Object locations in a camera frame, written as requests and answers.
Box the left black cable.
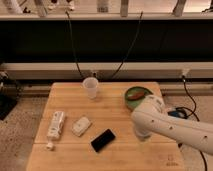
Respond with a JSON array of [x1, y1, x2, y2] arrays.
[[64, 10, 85, 81]]

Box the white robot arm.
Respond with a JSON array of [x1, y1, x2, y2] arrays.
[[131, 95, 213, 155]]

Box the right black cable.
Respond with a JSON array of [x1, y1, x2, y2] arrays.
[[108, 11, 144, 81]]

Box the dark equipment at left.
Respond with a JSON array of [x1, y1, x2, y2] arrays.
[[0, 71, 21, 120]]

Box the black cable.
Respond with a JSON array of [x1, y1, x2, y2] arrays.
[[108, 11, 144, 81], [64, 10, 85, 81]]

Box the white wall plug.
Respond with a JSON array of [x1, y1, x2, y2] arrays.
[[181, 68, 190, 77]]

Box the green bowl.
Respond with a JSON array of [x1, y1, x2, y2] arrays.
[[124, 86, 152, 110]]

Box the blue connector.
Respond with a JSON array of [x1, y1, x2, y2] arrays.
[[168, 111, 179, 117]]

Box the brown sausage in bowl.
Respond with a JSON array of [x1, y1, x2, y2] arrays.
[[128, 92, 144, 100]]

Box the translucent plastic cup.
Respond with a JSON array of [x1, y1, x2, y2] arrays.
[[82, 77, 99, 99]]

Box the black rectangular eraser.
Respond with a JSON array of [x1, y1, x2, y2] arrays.
[[91, 129, 115, 152]]

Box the white rectangular box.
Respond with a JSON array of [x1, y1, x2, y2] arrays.
[[72, 116, 92, 137]]

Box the black floor cables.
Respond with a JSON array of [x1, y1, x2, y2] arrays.
[[167, 75, 208, 171]]

